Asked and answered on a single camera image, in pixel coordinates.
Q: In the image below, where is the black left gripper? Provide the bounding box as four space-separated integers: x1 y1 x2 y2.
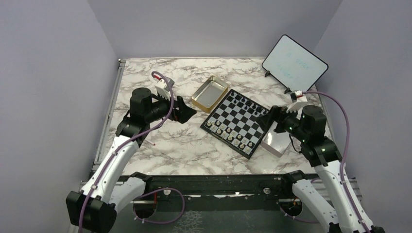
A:
145 89 197 123

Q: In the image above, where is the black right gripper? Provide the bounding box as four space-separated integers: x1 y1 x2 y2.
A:
255 104 309 142

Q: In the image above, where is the yellow metal tin box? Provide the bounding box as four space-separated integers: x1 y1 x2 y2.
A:
191 76 229 113

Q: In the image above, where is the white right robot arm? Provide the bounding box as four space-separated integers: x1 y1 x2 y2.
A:
257 105 384 233

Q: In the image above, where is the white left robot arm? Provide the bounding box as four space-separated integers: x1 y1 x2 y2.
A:
66 87 197 233

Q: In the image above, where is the silver metal tin lid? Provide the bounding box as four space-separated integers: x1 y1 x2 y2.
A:
261 129 291 158

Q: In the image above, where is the black and white chessboard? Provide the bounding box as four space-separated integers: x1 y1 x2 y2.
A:
200 89 269 159

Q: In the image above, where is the small whiteboard on stand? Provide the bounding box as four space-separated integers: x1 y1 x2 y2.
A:
261 34 329 91

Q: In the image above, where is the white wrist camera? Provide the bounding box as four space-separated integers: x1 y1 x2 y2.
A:
155 76 174 100
287 90 308 113

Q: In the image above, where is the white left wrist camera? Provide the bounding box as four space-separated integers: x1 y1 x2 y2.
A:
155 76 174 100

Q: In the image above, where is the aluminium frame rail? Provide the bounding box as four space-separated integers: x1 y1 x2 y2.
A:
91 58 127 172

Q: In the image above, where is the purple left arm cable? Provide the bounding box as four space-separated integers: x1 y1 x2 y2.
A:
78 71 186 233

